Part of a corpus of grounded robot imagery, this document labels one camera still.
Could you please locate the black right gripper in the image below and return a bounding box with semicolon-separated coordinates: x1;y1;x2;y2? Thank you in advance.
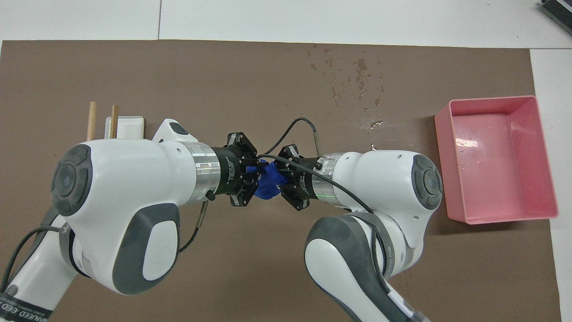
277;144;322;211

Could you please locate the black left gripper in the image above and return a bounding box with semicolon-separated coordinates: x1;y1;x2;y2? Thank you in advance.
210;131;261;208

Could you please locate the blue towel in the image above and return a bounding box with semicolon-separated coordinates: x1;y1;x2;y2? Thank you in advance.
245;160;289;199

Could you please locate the white towel rack base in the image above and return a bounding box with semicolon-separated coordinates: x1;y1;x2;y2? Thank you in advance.
104;116;145;140

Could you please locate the brown table mat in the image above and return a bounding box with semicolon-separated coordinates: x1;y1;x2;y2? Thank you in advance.
0;39;563;322

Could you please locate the pink plastic bin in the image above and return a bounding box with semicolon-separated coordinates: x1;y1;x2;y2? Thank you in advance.
434;95;559;224

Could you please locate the grey ridged device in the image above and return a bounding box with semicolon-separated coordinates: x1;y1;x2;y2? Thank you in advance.
538;0;572;34

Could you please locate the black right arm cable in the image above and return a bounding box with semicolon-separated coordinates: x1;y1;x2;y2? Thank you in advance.
258;117;389;282

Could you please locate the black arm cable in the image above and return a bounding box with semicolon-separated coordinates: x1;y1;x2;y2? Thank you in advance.
258;117;389;282
0;192;210;291

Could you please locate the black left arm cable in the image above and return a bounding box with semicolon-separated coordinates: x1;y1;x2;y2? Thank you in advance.
0;192;210;291

